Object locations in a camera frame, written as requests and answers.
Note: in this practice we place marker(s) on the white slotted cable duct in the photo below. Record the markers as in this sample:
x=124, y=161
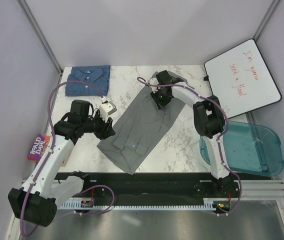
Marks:
x=78, y=204

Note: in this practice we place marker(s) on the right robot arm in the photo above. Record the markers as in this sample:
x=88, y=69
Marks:
x=210, y=120

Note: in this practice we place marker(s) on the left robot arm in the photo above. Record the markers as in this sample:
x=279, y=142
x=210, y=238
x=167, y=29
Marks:
x=37, y=200

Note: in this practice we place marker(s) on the teal plastic bin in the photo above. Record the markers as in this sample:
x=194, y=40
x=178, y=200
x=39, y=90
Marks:
x=250, y=148

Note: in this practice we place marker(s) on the right aluminium frame post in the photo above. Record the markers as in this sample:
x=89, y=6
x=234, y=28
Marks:
x=266, y=18

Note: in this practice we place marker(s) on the left aluminium frame post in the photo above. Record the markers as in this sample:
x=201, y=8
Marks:
x=40, y=35

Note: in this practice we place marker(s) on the Roald Dahl book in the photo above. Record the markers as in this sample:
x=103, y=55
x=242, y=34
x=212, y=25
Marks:
x=42, y=144

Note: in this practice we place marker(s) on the grey long sleeve shirt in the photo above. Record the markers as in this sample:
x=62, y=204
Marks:
x=138, y=131

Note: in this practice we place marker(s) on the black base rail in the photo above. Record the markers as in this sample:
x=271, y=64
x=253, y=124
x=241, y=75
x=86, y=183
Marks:
x=155, y=188

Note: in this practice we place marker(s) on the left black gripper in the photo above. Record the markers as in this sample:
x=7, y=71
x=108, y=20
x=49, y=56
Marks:
x=107, y=130

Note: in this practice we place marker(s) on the blue checked folded shirt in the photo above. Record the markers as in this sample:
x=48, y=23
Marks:
x=97, y=76

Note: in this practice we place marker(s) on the white whiteboard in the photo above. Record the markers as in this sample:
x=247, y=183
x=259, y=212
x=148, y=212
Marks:
x=241, y=80

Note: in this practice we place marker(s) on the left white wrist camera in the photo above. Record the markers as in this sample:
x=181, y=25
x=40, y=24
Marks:
x=106, y=108

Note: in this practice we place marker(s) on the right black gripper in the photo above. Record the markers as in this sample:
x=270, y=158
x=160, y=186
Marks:
x=160, y=104

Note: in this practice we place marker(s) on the aluminium frame post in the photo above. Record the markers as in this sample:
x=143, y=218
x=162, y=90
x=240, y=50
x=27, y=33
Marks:
x=266, y=18
x=40, y=35

